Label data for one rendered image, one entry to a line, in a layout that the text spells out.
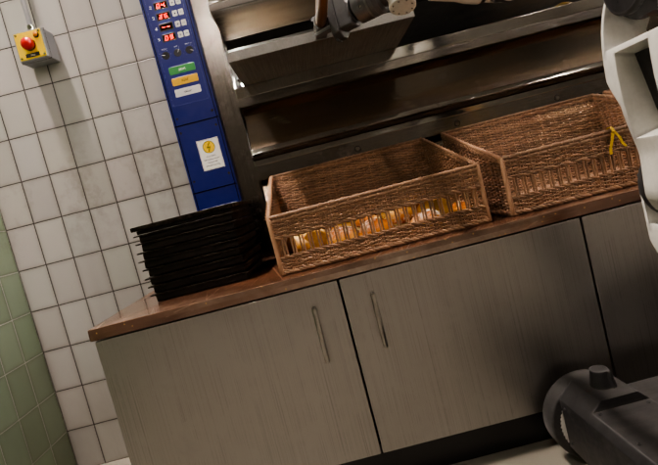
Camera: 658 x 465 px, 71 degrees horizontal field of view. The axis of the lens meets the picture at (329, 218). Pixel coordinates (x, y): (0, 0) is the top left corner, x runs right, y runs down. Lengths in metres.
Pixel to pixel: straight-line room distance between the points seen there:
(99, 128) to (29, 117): 0.24
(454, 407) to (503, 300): 0.29
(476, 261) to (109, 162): 1.26
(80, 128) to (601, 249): 1.64
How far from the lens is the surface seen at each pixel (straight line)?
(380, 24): 1.45
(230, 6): 1.63
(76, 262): 1.87
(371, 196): 1.16
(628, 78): 1.01
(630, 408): 1.17
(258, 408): 1.23
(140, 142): 1.77
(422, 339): 1.19
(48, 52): 1.87
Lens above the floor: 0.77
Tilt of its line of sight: 4 degrees down
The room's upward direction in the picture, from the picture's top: 14 degrees counter-clockwise
